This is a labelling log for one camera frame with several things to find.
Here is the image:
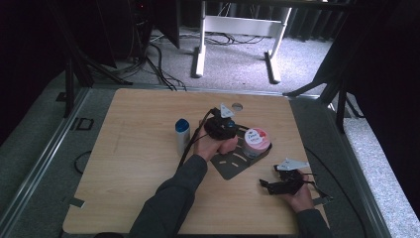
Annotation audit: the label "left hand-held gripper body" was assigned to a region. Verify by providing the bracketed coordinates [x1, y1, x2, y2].
[202, 102, 239, 141]

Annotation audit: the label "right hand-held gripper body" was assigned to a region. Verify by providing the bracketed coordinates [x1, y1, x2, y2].
[272, 158, 311, 196]

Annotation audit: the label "white bottle with blue cap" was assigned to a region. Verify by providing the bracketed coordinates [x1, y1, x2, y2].
[174, 118, 192, 157]

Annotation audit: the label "black slotted corner rack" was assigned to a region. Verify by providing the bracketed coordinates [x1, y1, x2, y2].
[209, 123, 273, 181]

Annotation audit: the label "pink cream jar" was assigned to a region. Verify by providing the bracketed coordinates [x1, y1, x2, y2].
[242, 127, 272, 160]

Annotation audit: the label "person's right hand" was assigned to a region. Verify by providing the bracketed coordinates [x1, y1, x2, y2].
[282, 182, 315, 214]

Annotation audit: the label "person's left hand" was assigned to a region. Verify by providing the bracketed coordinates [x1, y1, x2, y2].
[192, 120, 240, 164]

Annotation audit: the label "black metal stand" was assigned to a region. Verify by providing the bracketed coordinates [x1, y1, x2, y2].
[282, 0, 366, 134]
[46, 0, 134, 119]

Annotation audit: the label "dark computer tower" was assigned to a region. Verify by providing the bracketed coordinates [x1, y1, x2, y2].
[98, 0, 154, 68]

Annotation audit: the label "dark curtain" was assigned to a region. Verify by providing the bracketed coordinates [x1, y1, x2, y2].
[285, 5, 343, 44]

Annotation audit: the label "grey tape piece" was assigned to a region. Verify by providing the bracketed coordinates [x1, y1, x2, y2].
[60, 195, 85, 209]

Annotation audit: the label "left hand-held gripper cable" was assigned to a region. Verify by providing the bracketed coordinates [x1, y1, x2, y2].
[177, 108, 216, 171]

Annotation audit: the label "hand-held gripper cable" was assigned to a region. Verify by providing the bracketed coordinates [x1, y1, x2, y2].
[303, 147, 368, 238]
[177, 108, 216, 171]

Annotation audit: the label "right hand-held gripper cable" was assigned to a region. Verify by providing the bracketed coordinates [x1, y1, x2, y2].
[303, 147, 368, 238]

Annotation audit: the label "aluminium floor rail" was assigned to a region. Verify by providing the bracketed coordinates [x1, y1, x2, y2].
[0, 86, 91, 230]
[325, 98, 394, 238]

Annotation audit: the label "black floor cable bundle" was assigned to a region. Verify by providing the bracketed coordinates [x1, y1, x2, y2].
[145, 33, 188, 92]

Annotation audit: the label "cables under white desk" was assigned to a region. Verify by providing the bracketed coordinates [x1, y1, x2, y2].
[204, 31, 265, 47]

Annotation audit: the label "white desk frame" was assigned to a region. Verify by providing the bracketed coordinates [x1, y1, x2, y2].
[191, 0, 293, 85]

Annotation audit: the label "black looped cable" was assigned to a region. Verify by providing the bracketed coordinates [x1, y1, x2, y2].
[73, 150, 93, 176]

